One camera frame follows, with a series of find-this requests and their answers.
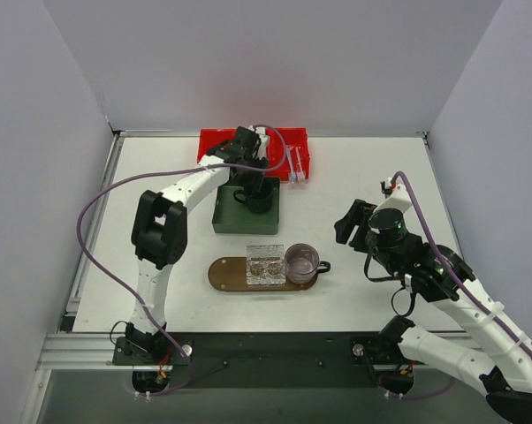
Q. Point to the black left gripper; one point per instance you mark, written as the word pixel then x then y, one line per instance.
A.
pixel 252 179

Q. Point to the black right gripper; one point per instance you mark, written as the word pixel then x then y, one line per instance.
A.
pixel 360 222

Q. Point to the lilac enamel mug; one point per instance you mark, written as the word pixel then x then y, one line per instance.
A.
pixel 303 264

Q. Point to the clear textured glass holder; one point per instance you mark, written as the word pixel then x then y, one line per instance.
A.
pixel 265 265

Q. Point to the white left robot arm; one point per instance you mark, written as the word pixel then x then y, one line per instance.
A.
pixel 160 236

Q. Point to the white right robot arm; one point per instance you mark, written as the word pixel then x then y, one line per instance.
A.
pixel 501 370

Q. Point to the wooden oval tray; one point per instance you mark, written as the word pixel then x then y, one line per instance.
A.
pixel 228 274

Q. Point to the dark green mug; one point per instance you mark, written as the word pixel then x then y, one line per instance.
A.
pixel 256 200

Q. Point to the red plastic organizer bin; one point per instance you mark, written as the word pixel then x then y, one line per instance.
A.
pixel 294 137

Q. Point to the green metal box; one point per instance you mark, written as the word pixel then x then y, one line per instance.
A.
pixel 231 217

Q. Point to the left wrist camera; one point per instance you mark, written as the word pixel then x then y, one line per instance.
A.
pixel 264 140

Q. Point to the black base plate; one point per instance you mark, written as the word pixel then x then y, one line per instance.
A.
pixel 291 360

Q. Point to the aluminium frame rail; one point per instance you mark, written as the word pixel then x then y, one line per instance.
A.
pixel 76 351

